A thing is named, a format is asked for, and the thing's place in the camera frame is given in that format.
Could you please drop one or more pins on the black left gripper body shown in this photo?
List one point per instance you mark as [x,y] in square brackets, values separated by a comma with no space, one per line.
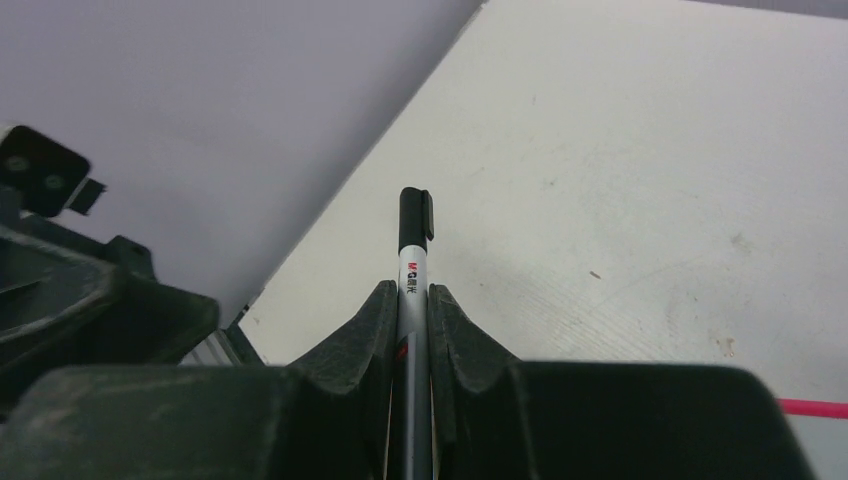
[40,232]

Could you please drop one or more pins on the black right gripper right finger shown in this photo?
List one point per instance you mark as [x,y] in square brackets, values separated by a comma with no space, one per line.
[500,417]

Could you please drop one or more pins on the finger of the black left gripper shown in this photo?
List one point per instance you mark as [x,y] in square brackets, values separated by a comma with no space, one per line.
[68,301]

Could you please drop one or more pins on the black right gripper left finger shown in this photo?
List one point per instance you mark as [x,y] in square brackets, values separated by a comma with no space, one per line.
[323,416]

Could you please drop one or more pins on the black whiteboard marker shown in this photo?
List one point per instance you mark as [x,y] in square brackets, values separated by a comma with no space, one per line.
[410,432]

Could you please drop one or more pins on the black marker cap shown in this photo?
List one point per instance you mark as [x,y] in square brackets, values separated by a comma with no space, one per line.
[416,218]

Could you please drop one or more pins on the pink-framed whiteboard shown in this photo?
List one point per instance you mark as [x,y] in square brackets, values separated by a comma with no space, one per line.
[821,428]

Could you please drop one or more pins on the aluminium table frame rail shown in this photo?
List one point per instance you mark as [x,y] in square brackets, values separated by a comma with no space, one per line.
[214,350]

